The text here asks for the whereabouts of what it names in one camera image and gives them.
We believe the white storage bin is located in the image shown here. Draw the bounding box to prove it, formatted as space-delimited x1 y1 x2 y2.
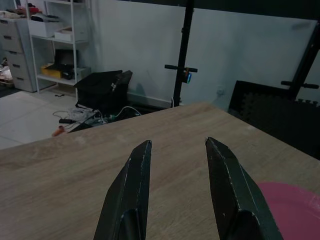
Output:
27 19 64 39

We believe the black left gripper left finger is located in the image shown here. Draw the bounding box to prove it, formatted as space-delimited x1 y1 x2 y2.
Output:
93 140 153 240

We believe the orange tool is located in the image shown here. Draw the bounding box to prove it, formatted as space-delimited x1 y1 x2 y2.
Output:
51 125 68 137

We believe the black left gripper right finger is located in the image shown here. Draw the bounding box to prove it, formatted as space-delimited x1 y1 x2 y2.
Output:
204 136 284 240

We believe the yellow box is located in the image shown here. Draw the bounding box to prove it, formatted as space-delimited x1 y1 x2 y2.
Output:
40 63 63 79

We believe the white cable tangle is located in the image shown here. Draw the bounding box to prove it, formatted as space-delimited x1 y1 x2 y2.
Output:
51 105 141 126

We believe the black bag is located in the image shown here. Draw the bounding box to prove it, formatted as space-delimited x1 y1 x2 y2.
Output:
73 69 134 115

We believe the black stand pole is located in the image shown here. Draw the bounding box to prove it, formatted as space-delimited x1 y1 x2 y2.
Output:
164 0 199 109
280 21 320 101

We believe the white cardboard box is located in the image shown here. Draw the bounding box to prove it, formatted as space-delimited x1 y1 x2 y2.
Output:
53 25 89 42

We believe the black monitor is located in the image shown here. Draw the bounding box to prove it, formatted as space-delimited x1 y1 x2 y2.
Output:
54 48 79 72

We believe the grey drawer cabinet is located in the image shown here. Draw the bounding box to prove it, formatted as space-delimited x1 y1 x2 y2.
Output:
0 16 39 93

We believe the white shelf unit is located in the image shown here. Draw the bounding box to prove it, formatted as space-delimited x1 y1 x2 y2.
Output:
25 0 92 95

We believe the pink plate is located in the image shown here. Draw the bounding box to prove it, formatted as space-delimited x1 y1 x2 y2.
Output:
257 181 320 240

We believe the black foam mat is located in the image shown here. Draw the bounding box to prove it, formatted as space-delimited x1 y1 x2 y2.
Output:
228 80 320 161

